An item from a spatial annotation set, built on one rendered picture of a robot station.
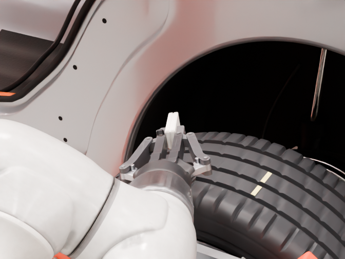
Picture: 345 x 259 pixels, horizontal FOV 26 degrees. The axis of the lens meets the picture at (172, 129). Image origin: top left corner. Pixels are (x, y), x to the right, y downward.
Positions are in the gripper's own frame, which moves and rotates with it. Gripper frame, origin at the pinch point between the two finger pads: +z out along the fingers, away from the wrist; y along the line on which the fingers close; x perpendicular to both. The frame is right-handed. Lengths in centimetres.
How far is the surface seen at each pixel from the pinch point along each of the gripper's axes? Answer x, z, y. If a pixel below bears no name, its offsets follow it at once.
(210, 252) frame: -16.3, -9.2, 3.9
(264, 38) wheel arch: 3.7, 27.3, 15.1
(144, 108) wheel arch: -12.5, 39.8, -11.3
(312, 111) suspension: -23, 52, 24
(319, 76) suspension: -15, 52, 26
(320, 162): -27, 37, 24
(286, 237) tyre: -14.9, -8.9, 15.3
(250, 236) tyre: -14.6, -8.4, 10.0
